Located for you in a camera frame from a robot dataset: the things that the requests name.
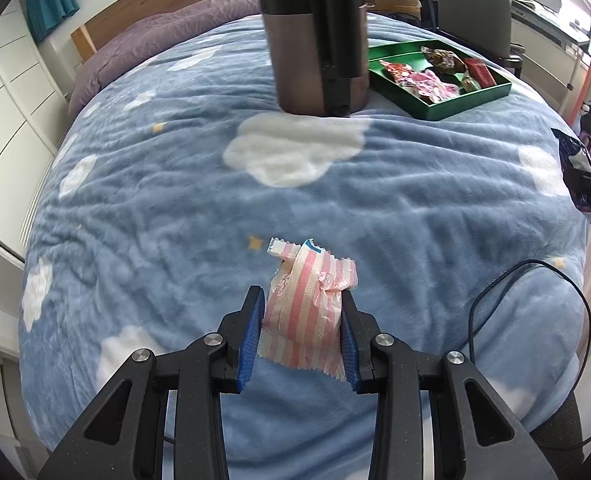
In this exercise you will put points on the teal curtain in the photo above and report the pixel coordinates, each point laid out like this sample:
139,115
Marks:
53,0

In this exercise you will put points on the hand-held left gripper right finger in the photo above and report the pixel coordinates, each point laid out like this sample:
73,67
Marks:
350,355

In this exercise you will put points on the dark cloth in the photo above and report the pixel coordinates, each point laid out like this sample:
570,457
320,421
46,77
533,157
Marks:
558,440

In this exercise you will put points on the brown black canister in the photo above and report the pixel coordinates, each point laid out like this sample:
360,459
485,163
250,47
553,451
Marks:
305,35

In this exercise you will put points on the grey office chair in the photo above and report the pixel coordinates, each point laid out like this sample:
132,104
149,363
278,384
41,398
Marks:
475,5

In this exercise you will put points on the blue white snack packet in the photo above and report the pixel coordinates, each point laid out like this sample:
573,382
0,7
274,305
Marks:
573,152

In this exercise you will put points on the long red snack packet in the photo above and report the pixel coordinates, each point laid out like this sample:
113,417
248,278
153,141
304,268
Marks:
395,72

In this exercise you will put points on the white wardrobe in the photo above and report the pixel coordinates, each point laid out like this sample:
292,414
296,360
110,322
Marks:
10,110

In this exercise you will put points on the dark red packet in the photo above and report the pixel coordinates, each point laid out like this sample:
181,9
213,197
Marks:
479,72

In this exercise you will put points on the purple pillow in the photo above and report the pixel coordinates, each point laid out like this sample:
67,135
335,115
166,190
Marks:
165,35

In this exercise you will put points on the pink striped candy packet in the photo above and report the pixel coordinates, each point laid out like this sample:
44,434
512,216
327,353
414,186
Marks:
305,305

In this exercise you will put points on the small green triangular packet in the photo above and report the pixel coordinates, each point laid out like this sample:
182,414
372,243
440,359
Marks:
469,82

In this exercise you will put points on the green tray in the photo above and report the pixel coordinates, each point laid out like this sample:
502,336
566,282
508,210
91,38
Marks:
390,50

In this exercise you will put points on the brown crinkled snack packet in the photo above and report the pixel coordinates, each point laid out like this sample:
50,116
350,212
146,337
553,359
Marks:
443,60

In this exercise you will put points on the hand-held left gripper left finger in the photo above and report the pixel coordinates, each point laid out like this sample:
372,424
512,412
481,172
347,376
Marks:
250,345

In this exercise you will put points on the pink cartoon character packet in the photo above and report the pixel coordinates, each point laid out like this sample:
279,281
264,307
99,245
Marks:
433,85

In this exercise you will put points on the white desk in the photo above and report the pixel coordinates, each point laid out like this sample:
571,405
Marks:
550,40

